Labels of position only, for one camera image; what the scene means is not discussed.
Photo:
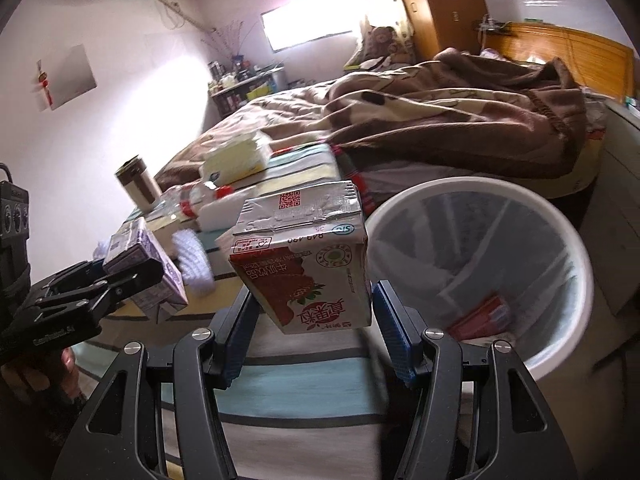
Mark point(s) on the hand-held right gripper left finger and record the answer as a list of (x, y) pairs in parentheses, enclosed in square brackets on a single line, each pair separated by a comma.
[(234, 360)]

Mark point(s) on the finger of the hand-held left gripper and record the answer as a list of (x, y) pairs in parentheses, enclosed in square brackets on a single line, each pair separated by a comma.
[(135, 277), (75, 275)]

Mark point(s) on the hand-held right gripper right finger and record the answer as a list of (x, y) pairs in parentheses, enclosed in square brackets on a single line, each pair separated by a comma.
[(395, 340)]

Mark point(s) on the purple drink carton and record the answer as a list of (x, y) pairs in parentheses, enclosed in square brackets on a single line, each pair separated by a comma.
[(130, 240)]

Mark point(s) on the clear red-capped plastic bottle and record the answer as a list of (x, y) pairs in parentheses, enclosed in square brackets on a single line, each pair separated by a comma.
[(200, 196)]

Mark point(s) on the red and white drink carton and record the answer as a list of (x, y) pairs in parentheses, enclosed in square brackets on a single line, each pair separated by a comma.
[(300, 270)]

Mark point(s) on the white trash bin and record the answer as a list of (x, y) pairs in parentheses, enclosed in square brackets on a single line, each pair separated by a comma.
[(475, 240)]

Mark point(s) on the person's left hand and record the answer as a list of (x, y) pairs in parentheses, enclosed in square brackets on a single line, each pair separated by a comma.
[(69, 365)]

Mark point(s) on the striped bed sheet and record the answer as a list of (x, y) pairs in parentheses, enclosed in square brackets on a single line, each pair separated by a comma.
[(300, 372)]

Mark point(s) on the flattened red carton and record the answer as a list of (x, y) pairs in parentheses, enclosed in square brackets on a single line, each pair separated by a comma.
[(480, 320)]

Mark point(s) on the brown and white tumbler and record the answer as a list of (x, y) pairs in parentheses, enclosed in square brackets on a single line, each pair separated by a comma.
[(140, 185)]

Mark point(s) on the white tissue pack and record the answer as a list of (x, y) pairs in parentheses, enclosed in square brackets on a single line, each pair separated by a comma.
[(235, 157)]

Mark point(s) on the cluttered shelf unit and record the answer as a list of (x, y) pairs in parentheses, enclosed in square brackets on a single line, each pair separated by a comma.
[(250, 92)]

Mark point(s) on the brown patterned blanket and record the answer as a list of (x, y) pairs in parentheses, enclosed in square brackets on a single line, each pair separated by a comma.
[(450, 110)]

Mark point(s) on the dried branches in vase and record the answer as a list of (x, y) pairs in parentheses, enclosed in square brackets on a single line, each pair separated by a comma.
[(232, 40)]

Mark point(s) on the air conditioner pipe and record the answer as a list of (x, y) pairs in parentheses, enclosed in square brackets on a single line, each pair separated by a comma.
[(190, 16)]

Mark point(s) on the white nightstand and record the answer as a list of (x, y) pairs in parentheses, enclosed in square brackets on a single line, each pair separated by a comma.
[(615, 185)]

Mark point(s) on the bright window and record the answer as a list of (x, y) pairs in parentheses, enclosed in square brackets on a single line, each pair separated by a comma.
[(300, 27)]

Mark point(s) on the brown teddy bear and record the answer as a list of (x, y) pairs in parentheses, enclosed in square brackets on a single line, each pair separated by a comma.
[(380, 37)]

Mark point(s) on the wooden wardrobe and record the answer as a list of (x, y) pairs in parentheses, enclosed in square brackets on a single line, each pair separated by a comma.
[(440, 5)]

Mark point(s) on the wooden headboard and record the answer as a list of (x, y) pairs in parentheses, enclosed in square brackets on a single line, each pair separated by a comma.
[(575, 50)]

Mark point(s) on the white wall paper sheet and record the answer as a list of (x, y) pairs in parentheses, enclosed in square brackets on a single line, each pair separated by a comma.
[(70, 77)]

